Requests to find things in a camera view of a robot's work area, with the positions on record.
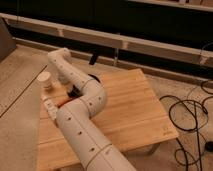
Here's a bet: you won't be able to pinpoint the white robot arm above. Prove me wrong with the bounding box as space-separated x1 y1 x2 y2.
47 48 136 171

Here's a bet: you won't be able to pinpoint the red marker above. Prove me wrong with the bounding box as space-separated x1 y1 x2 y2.
56 98 72 108

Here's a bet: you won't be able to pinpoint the white rectangular box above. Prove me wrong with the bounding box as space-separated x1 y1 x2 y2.
42 96 58 122

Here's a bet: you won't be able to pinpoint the white paper cup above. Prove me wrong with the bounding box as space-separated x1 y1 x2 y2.
37 71 52 91

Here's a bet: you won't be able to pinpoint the wooden table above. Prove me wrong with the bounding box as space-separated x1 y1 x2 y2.
36 69 178 171

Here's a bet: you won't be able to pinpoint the white shelf rail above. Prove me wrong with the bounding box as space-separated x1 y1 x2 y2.
0 13 213 67

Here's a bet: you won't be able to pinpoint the black floor cables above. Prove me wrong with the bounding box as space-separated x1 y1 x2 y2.
159 41 213 171

